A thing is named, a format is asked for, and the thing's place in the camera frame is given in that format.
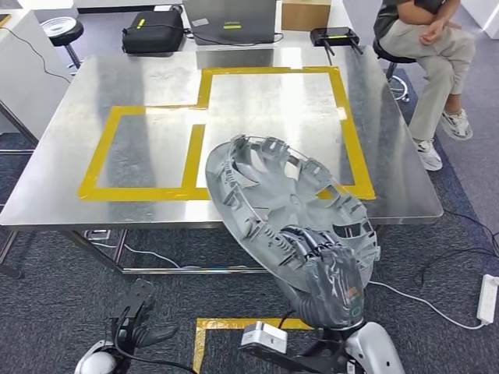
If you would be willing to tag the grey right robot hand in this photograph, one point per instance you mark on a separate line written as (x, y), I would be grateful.
(335, 289)

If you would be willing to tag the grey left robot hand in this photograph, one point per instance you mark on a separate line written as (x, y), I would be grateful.
(152, 335)

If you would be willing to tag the silver wheel cover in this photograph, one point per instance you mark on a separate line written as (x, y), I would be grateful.
(272, 206)

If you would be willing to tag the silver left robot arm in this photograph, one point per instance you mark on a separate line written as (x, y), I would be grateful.
(97, 364)

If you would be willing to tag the steel workbench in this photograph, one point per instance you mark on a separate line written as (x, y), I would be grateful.
(155, 155)

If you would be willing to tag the metal floor socket plate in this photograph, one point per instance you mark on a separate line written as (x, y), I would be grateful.
(97, 235)

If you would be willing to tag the white power strip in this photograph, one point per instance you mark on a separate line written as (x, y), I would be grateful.
(488, 299)

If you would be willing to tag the black round stool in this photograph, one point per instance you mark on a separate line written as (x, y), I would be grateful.
(68, 37)
(389, 54)

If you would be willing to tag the black router with antennas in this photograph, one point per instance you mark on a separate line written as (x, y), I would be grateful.
(335, 36)

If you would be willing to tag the person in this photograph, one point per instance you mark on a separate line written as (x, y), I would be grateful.
(429, 57)

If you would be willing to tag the cardboard box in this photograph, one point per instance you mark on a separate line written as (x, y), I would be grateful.
(306, 15)

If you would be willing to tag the grey laptop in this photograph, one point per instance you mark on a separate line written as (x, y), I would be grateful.
(229, 20)

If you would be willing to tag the black carry case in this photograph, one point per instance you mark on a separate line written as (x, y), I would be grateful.
(152, 31)

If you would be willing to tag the white desk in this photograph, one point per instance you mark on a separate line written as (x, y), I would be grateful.
(23, 62)

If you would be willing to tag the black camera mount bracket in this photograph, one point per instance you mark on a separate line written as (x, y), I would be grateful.
(312, 357)

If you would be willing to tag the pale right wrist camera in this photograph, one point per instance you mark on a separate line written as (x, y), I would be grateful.
(265, 336)

